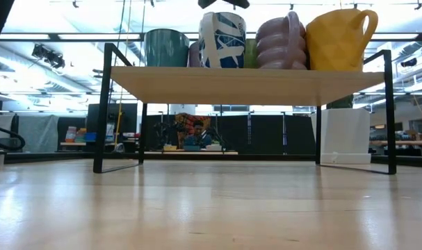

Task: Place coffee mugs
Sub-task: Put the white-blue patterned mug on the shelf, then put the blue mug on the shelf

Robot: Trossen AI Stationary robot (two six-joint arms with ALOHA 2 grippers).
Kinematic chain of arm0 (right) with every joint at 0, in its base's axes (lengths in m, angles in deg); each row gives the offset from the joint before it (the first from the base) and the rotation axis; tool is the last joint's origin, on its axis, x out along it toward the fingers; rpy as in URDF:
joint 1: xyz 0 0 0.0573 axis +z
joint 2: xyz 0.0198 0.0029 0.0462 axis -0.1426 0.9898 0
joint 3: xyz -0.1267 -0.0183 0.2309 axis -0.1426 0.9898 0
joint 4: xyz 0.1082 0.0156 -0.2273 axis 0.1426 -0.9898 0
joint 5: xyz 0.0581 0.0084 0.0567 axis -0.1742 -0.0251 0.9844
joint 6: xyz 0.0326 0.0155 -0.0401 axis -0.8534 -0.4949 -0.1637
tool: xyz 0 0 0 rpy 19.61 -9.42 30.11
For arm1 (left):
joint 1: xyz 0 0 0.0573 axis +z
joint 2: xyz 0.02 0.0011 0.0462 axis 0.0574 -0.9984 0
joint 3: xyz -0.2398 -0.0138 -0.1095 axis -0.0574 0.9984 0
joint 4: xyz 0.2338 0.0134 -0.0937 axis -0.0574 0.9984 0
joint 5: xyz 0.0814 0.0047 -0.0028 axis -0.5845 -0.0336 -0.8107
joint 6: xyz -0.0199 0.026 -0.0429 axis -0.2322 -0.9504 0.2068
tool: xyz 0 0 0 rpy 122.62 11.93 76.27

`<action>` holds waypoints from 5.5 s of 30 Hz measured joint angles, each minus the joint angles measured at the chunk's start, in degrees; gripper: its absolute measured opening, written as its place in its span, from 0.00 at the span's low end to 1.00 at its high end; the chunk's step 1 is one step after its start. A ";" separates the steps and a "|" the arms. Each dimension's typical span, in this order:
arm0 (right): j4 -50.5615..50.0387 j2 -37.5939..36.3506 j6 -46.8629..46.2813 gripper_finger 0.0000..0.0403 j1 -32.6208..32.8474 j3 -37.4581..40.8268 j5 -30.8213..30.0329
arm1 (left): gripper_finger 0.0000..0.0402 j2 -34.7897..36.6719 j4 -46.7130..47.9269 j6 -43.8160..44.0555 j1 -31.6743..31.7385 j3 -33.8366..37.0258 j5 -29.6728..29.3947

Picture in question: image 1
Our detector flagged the white blue patterned mug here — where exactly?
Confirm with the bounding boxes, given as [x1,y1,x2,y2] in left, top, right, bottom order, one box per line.
[198,11,247,69]

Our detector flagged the green ridged mug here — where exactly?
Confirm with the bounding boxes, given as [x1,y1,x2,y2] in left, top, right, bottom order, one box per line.
[244,37,259,69]

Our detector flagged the lilac ridged cup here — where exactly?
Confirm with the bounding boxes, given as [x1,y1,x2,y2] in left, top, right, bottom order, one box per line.
[188,40,202,68]

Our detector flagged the pink bubble ring mug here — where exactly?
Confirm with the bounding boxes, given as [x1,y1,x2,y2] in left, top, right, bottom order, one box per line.
[254,10,308,70]

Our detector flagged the teal mug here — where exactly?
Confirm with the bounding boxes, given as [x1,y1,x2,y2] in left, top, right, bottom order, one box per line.
[143,28,190,68]

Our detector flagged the yellow faceted mug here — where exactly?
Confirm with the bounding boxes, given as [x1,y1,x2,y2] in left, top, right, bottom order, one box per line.
[305,8,379,72]

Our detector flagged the colourful mandala tapestry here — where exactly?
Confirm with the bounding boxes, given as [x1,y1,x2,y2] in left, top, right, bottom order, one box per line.
[175,112,211,149]

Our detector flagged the person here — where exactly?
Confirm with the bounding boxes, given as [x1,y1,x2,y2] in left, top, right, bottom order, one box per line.
[182,119,213,149]

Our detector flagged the white plant pot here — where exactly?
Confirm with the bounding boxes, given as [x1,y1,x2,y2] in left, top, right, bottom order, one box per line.
[310,107,372,165]

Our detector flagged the black ceiling spotlight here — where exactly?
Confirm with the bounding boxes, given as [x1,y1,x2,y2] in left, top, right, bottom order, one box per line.
[31,44,66,70]
[400,57,419,69]

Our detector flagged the grey partition panel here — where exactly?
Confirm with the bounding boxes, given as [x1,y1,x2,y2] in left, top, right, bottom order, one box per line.
[17,114,60,153]

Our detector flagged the wooden shelf black frame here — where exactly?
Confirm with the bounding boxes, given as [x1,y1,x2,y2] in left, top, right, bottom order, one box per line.
[92,42,398,176]

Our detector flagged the black partition wall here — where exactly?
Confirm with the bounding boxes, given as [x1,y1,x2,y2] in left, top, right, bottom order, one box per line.
[146,114,316,156]

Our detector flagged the black table frame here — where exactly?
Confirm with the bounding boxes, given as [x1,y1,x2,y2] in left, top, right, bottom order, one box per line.
[0,151,422,166]

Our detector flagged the black hose loop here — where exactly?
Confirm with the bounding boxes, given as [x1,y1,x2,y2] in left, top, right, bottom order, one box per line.
[0,122,26,152]

